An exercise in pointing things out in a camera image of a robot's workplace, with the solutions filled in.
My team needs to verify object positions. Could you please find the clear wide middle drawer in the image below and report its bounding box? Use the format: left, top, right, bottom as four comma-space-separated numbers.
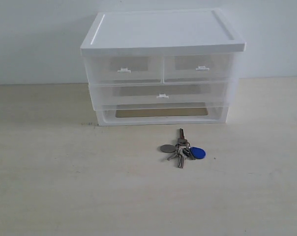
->
89, 82, 237, 111

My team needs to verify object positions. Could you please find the white plastic drawer cabinet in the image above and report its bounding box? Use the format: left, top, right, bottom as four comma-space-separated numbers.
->
80, 9, 246, 126

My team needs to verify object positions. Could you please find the key bunch with blue tag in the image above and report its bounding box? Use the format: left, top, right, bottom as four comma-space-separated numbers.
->
159, 128, 206, 169

